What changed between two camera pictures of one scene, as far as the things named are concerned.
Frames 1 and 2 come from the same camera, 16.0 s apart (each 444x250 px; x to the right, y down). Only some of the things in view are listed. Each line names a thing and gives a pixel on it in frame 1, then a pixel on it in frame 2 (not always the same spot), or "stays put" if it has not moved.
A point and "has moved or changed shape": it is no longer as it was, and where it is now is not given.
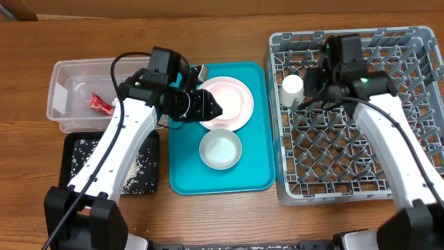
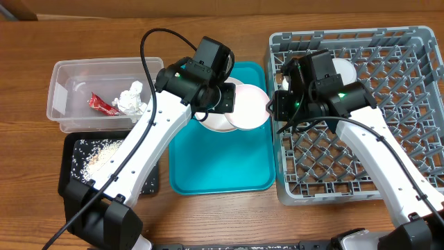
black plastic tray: x=141 y=176 stays put
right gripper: x=313 y=89 → x=282 y=98
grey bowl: x=220 y=149 has moved or changed shape
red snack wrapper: x=96 y=102 stays put
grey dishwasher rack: x=324 y=153 stays put
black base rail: x=304 y=245 stays put
